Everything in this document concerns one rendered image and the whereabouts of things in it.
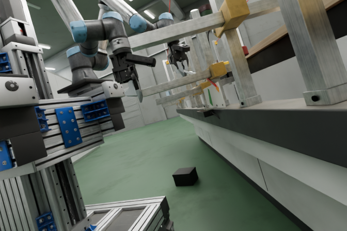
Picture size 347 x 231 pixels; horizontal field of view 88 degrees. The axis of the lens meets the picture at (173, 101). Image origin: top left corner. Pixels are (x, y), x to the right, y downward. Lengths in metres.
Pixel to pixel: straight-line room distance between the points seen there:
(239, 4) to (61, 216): 1.06
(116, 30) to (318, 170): 0.71
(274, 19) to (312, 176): 12.31
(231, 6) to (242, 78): 0.18
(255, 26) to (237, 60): 11.96
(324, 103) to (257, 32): 12.10
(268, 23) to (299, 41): 12.24
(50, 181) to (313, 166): 0.96
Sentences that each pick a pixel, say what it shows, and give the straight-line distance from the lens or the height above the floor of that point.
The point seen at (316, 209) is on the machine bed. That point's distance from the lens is 0.96.
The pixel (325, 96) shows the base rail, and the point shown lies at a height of 0.71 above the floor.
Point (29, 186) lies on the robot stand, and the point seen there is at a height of 0.61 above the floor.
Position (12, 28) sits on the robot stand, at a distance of 1.17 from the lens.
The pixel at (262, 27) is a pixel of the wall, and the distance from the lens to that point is 12.48.
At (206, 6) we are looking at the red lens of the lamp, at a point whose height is 1.12.
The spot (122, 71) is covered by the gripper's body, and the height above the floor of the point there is 0.94.
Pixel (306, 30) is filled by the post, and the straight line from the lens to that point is 0.33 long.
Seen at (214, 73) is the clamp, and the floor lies 0.83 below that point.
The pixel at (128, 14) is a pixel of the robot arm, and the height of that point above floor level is 1.27.
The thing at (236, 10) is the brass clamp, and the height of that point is 0.94.
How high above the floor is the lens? 0.76
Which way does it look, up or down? 2 degrees up
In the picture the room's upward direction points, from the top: 17 degrees counter-clockwise
